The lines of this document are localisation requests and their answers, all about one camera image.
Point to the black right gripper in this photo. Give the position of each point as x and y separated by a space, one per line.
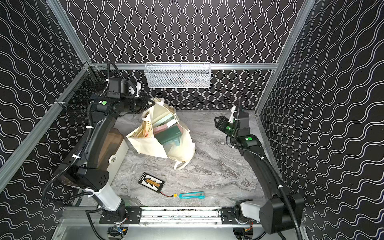
222 122

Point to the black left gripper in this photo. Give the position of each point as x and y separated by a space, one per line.
143 104

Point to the cream canvas tote bag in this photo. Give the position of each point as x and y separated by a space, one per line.
144 142

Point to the pink pencil case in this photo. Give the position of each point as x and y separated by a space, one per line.
160 129

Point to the dark green pencil case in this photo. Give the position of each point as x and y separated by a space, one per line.
170 136

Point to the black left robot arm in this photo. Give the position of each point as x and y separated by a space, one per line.
102 114

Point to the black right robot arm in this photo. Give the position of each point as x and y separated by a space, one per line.
283 209

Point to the light green case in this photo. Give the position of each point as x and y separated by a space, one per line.
163 120

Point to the teal utility knife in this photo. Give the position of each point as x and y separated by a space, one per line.
193 195

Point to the black battery pack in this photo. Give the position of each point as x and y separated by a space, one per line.
151 182

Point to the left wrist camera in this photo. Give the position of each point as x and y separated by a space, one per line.
122 89

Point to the brown storage box white handle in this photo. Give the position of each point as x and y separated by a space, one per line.
98 164

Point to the white wire mesh basket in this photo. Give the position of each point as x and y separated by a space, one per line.
178 75

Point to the red battery wire yellow plug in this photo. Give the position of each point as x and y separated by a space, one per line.
169 196

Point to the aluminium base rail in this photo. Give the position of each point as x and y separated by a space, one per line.
210 217

